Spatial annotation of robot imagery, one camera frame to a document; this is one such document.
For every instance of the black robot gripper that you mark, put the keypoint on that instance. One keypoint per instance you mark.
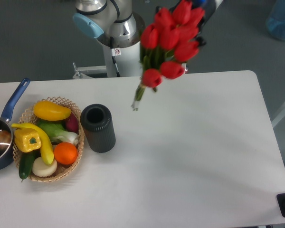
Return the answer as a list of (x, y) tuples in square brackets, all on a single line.
[(206, 8)]

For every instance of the red tulip bouquet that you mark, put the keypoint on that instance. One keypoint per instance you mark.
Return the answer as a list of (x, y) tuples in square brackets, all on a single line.
[(166, 46)]

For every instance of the dark grey ribbed vase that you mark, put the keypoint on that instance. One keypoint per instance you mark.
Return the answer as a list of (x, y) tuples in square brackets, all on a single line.
[(96, 120)]

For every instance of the woven wicker basket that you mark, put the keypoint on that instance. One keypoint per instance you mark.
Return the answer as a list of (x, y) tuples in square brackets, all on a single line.
[(62, 170)]

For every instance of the blue transparent container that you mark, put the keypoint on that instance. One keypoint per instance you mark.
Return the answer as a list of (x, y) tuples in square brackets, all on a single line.
[(275, 22)]

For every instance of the purple red onion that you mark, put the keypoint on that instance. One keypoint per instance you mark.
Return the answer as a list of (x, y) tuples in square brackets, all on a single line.
[(71, 123)]

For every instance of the green lettuce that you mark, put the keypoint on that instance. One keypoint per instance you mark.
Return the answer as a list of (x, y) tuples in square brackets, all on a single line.
[(57, 133)]

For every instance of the yellow mango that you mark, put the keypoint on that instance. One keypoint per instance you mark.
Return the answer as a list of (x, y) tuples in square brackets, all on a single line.
[(50, 111)]

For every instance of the orange fruit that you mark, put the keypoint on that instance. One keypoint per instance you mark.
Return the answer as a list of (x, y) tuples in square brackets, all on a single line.
[(65, 153)]

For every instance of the yellow banana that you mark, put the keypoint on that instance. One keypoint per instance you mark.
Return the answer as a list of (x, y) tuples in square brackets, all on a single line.
[(46, 148)]

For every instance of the yellow bell pepper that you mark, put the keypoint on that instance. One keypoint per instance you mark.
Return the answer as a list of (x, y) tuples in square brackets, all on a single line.
[(27, 139)]

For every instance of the white round bun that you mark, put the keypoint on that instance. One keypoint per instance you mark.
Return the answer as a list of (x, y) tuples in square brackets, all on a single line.
[(41, 169)]

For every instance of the green cucumber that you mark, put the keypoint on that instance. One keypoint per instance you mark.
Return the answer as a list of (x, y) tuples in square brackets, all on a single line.
[(26, 163)]

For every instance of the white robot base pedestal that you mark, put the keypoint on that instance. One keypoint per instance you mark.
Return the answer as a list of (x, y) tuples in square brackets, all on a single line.
[(117, 29)]

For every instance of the blue handled saucepan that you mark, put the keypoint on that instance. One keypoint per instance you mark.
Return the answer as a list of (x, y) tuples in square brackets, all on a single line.
[(6, 132)]

